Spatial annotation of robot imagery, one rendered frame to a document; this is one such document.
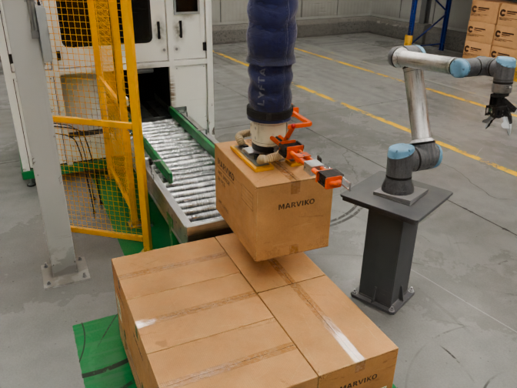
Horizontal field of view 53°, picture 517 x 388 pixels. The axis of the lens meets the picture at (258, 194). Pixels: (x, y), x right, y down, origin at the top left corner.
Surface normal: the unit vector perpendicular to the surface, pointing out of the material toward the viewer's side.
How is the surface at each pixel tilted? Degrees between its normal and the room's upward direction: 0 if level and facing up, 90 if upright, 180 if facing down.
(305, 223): 90
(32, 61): 90
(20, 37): 90
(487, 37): 92
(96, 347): 0
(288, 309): 0
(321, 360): 0
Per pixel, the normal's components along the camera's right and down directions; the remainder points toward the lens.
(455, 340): 0.01, -0.90
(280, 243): 0.39, 0.41
